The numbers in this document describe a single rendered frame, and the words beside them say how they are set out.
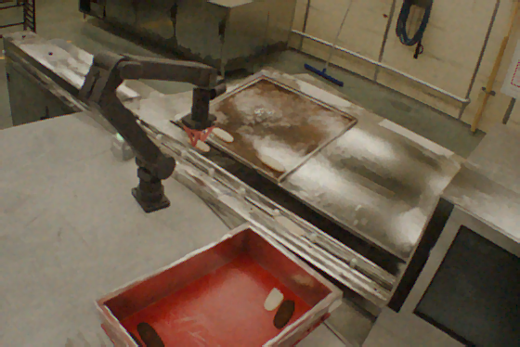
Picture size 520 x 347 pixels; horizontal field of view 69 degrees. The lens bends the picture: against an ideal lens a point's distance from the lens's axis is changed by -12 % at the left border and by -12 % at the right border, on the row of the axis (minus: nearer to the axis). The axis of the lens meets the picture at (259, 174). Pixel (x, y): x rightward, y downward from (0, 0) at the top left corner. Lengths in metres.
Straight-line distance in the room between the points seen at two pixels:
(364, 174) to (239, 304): 0.65
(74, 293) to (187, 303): 0.28
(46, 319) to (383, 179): 1.10
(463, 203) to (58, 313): 0.91
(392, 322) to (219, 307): 0.41
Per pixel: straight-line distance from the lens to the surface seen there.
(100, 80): 1.02
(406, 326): 0.94
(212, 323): 1.05
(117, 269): 1.16
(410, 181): 1.51
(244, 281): 1.14
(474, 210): 0.76
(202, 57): 4.42
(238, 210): 1.29
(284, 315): 1.08
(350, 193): 1.40
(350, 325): 1.12
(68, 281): 1.15
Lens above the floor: 1.67
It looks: 34 degrees down
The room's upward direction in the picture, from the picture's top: 10 degrees clockwise
